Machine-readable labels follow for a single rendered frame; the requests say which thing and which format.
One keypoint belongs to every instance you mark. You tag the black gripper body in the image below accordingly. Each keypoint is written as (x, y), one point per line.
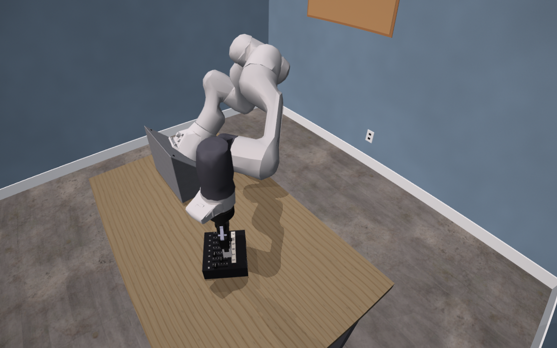
(222, 218)

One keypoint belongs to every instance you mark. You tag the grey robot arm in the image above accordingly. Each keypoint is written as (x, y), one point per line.
(258, 69)

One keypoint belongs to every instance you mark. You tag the black lighting desk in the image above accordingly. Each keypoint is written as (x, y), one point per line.
(215, 265)

